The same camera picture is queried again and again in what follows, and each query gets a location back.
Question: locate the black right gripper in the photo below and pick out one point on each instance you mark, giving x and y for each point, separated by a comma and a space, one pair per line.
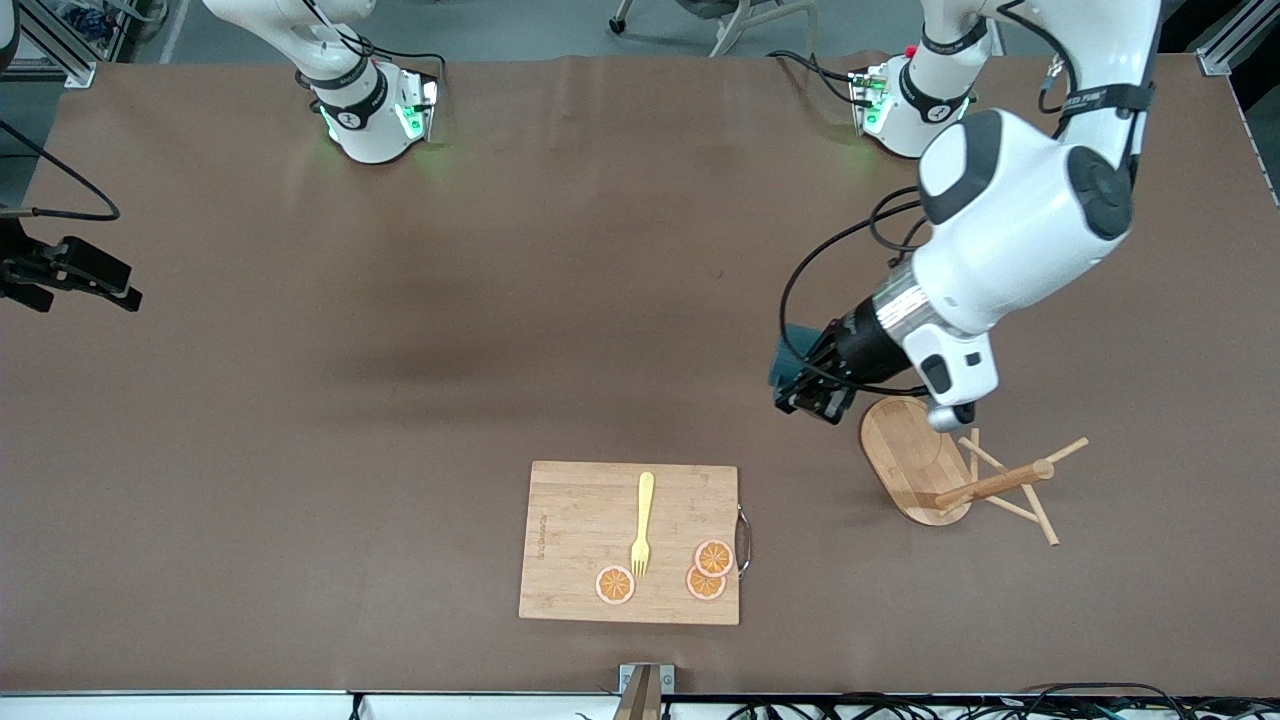
35, 268

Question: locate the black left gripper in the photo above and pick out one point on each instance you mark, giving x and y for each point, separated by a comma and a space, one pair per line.
862, 350

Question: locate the dark teal mug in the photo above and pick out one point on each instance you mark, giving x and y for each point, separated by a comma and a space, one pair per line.
790, 360

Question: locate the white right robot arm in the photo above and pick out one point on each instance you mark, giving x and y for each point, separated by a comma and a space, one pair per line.
365, 120

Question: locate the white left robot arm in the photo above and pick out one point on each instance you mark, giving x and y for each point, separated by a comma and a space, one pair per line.
1020, 220

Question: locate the wooden mug rack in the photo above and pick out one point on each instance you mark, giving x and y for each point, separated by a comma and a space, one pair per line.
905, 470

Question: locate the toy orange slice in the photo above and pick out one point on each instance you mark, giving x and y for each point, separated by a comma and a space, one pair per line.
714, 557
615, 585
699, 588

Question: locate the yellow plastic fork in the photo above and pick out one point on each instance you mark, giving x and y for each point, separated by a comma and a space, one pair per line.
645, 500

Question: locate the bamboo cutting board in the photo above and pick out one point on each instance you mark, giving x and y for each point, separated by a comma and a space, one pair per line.
580, 540

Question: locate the office chair base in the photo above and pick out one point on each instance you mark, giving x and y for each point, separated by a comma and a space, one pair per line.
730, 35

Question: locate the aluminium frame profile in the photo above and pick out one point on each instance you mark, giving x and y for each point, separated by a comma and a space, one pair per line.
1230, 45
60, 55

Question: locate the grey metal bracket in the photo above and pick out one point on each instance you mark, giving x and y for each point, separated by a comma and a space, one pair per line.
630, 680

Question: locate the white table edge rail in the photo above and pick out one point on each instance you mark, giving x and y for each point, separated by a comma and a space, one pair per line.
200, 706

